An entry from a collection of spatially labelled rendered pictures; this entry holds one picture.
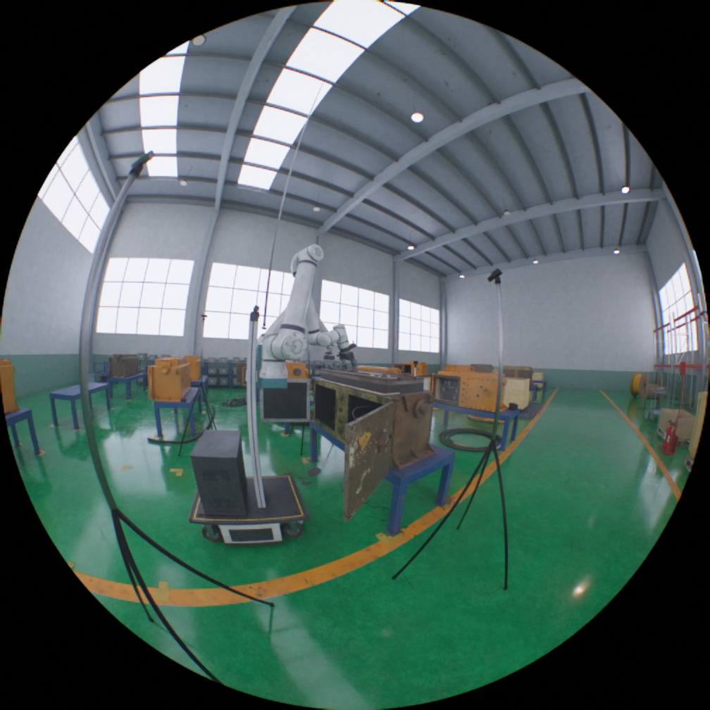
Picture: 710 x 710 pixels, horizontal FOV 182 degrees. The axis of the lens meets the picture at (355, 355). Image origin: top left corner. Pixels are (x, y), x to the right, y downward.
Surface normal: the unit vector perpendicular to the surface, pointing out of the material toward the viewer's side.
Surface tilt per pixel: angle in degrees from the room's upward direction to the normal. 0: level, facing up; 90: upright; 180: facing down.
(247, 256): 90
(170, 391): 90
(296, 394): 90
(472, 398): 90
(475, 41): 180
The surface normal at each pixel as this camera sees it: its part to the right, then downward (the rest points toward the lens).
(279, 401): 0.33, 0.00
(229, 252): 0.56, 0.01
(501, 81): -0.04, 1.00
